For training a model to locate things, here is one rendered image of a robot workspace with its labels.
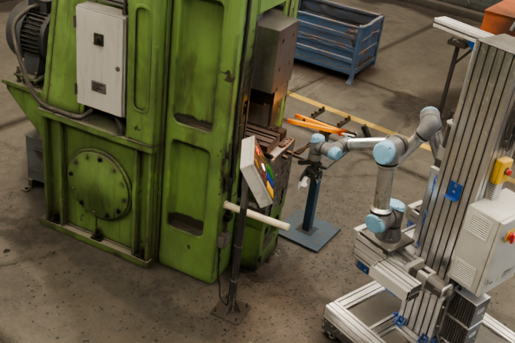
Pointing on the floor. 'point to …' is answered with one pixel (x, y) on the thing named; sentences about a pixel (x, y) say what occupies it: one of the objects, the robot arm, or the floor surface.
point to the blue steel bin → (337, 35)
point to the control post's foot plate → (231, 311)
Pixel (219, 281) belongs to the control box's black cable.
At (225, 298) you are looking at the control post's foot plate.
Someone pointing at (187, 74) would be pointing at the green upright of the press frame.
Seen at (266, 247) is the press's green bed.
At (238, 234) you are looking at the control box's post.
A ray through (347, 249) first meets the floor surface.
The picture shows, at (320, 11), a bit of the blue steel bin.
